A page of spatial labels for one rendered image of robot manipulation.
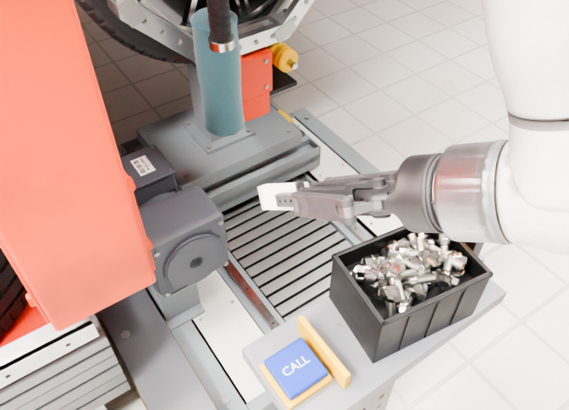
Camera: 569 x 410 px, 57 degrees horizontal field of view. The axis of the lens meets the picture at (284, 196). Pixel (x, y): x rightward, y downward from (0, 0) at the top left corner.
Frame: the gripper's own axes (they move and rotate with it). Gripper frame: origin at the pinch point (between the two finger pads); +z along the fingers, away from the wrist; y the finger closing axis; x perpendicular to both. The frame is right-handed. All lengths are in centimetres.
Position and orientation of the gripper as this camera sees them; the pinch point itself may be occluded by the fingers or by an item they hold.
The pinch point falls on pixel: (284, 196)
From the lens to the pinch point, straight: 62.3
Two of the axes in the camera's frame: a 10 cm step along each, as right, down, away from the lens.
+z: -7.5, 0.2, 6.6
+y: 6.3, -2.8, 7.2
